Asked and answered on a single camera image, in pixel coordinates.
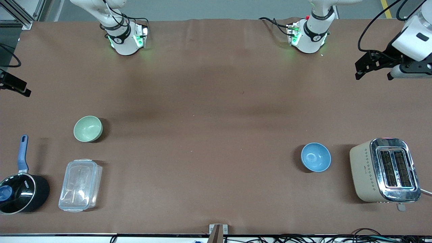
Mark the black base cable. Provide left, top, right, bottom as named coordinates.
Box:
left=121, top=13, right=149, bottom=28
left=259, top=17, right=291, bottom=36

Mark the beige chrome toaster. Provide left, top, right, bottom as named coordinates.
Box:
left=349, top=138, right=422, bottom=212

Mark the glass lid blue knob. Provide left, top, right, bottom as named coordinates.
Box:
left=0, top=174, right=36, bottom=214

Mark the green bowl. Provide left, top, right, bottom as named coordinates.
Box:
left=74, top=116, right=103, bottom=142

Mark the brown table mat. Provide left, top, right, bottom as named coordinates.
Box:
left=0, top=19, right=432, bottom=235

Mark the brown camera post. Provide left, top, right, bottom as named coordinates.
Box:
left=207, top=225, right=223, bottom=243

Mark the blue bowl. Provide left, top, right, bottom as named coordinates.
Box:
left=301, top=142, right=331, bottom=172

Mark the clear plastic food container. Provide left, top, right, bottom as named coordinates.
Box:
left=58, top=159, right=103, bottom=213

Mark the black arm wrist cable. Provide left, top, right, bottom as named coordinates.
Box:
left=0, top=43, right=22, bottom=68
left=358, top=0, right=406, bottom=53

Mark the black left arm wrist cable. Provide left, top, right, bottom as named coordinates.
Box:
left=358, top=0, right=406, bottom=53

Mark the black right base cable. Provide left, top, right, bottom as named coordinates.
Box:
left=121, top=13, right=149, bottom=28

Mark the black saucepan blue handle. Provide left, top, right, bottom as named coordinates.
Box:
left=0, top=135, right=50, bottom=215

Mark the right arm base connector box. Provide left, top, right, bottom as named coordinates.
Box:
left=133, top=23, right=149, bottom=48

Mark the black left base cable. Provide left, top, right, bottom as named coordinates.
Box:
left=259, top=17, right=291, bottom=36

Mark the metal table edge bracket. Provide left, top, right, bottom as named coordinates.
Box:
left=209, top=224, right=228, bottom=237

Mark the black cable bundle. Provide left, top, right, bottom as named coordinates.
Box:
left=223, top=228, right=432, bottom=243

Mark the black looped cable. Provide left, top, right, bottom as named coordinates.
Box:
left=396, top=0, right=428, bottom=21

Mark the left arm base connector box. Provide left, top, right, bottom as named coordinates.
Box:
left=287, top=23, right=301, bottom=46

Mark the black right arm wrist cable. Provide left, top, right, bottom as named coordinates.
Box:
left=0, top=43, right=22, bottom=68

